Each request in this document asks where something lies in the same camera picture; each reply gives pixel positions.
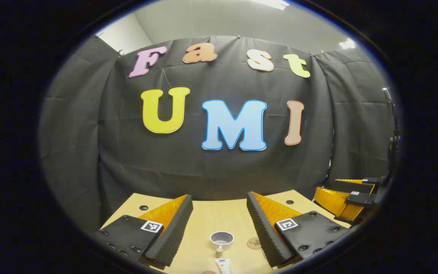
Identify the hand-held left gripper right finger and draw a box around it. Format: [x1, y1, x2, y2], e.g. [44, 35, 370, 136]
[246, 191, 351, 268]

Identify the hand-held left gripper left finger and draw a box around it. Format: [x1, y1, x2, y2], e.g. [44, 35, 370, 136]
[94, 194, 194, 268]

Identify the white cup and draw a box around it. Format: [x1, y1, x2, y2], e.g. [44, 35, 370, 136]
[210, 231, 235, 258]

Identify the white toothpaste tube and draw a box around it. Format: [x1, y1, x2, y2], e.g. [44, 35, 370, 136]
[215, 259, 232, 274]

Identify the light wooden desktop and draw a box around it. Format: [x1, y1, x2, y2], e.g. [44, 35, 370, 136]
[99, 190, 352, 274]

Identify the black backdrop cloth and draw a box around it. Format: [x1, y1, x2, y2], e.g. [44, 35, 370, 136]
[38, 35, 398, 236]

